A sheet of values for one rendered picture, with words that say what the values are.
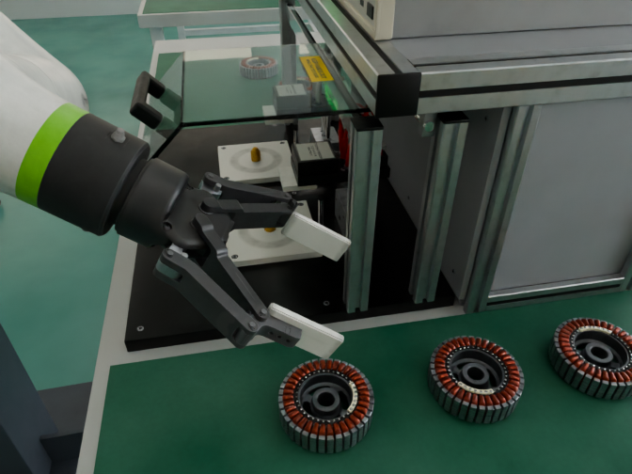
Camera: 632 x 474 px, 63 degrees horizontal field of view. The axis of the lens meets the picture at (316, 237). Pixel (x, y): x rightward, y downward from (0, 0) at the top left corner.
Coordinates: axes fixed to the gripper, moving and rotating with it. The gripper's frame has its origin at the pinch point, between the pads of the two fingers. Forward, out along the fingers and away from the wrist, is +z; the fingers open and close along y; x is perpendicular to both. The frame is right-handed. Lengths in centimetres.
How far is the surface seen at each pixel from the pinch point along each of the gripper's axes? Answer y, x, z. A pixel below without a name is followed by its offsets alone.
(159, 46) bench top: -136, -50, -50
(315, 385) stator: -3.0, -17.3, 7.7
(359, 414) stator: 2.0, -12.8, 11.4
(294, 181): -31.5, -9.9, -3.4
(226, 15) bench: -183, -45, -40
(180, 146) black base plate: -62, -34, -24
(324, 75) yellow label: -27.0, 8.5, -8.1
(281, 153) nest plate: -59, -21, -5
